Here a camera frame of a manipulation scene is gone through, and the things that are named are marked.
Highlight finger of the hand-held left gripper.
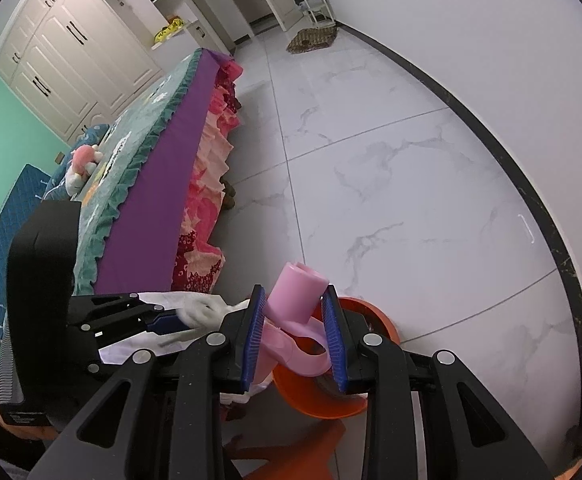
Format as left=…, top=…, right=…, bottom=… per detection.
left=68, top=293, right=154, bottom=328
left=78, top=310, right=194, bottom=356

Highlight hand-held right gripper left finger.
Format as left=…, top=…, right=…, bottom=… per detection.
left=28, top=284, right=267, bottom=480

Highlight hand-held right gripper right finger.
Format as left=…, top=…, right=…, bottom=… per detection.
left=320, top=285, right=557, bottom=480

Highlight orange plastic bin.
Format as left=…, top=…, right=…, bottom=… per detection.
left=271, top=297, right=399, bottom=421

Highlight pink plastic object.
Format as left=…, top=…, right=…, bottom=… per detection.
left=262, top=260, right=344, bottom=378

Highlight white cloth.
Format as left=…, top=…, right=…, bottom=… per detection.
left=98, top=290, right=272, bottom=406

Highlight blue padded headboard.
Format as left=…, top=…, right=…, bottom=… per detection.
left=0, top=164, right=54, bottom=343

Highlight pink floral bed skirt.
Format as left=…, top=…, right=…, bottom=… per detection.
left=171, top=60, right=244, bottom=293

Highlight orange plastic stool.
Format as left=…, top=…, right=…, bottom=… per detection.
left=221, top=417, right=347, bottom=480

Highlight pink and white plush toy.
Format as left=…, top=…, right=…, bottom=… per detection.
left=63, top=144, right=102, bottom=196

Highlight purple bed sheet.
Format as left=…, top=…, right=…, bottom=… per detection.
left=93, top=50, right=244, bottom=293

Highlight green printed bed cover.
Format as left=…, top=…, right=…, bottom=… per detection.
left=41, top=47, right=222, bottom=296

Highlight cream wardrobe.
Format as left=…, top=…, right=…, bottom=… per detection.
left=0, top=0, right=164, bottom=146

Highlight yellow items on shelf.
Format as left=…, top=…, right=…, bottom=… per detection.
left=153, top=17, right=186, bottom=43

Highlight cream open shelf unit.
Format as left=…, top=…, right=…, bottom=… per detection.
left=98, top=0, right=237, bottom=61

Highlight brown doormat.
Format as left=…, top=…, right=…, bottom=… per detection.
left=286, top=26, right=338, bottom=55

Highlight white storage rack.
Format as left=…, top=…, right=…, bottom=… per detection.
left=287, top=0, right=337, bottom=28

